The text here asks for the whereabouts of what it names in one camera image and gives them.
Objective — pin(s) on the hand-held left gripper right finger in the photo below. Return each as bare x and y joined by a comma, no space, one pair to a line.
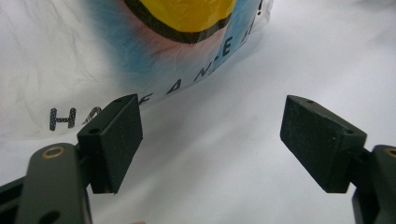
320,146

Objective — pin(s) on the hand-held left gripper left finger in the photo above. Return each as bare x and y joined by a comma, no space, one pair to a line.
110,146

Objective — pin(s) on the clear printed plastic bag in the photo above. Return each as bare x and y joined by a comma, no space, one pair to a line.
102,59

